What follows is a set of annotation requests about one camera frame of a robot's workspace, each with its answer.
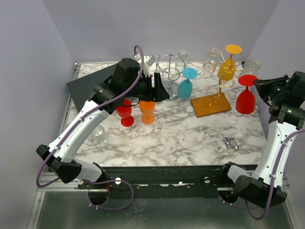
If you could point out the yellow wine glass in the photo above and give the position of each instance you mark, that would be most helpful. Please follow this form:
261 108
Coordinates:
228 68

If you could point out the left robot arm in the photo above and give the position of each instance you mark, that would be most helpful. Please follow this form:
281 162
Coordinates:
126 81

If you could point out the clear glass tumbler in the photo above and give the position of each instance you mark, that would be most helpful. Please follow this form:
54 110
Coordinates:
99 135

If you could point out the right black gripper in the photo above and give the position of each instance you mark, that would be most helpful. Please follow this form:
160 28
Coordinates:
263 86

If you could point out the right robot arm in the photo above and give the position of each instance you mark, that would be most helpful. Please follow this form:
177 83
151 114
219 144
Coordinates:
264 186

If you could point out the gold wire glass rack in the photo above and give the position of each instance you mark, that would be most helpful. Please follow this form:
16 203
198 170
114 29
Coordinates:
215 103

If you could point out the aluminium frame rail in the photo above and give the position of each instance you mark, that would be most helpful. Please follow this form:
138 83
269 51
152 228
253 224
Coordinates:
59 186

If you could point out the chrome faucet tap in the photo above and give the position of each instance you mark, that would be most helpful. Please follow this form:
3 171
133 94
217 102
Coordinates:
228 143

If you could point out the orange wine glass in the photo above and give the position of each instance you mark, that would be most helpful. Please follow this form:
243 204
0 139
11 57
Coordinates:
147 109

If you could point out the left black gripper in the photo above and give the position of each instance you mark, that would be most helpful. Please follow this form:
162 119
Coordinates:
158 93

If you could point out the silver wire glass rack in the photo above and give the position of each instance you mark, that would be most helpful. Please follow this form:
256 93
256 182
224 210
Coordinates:
165 66

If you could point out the red wine glass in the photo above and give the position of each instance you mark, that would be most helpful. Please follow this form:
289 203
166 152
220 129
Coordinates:
125 113
245 103

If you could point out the blue wine glass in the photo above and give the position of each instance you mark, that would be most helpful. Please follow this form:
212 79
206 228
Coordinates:
186 87

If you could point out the black network switch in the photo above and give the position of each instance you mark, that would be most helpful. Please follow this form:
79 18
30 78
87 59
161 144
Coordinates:
91 74

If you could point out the black mounting rail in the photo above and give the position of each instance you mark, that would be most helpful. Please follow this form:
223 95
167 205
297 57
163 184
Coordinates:
162 182

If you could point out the clear ribbed wine glass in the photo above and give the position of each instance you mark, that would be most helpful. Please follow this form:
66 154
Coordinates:
211 61

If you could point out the clear glass on silver rack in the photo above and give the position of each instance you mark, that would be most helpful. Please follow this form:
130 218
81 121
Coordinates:
182 60

